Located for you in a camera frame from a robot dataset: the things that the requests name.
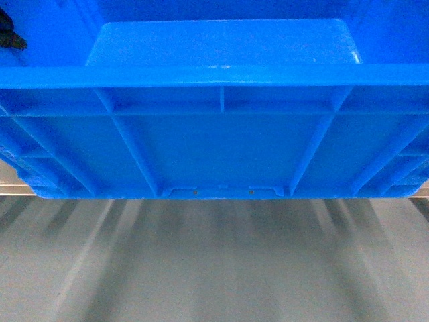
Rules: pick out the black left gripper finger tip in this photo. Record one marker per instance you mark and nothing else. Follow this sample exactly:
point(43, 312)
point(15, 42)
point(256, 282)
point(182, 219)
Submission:
point(9, 38)

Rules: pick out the blue plastic crate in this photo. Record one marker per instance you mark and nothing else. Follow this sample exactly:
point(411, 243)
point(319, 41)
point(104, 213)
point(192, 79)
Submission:
point(217, 99)

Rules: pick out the steel roller shelf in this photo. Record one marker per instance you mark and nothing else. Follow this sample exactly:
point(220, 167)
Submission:
point(13, 186)

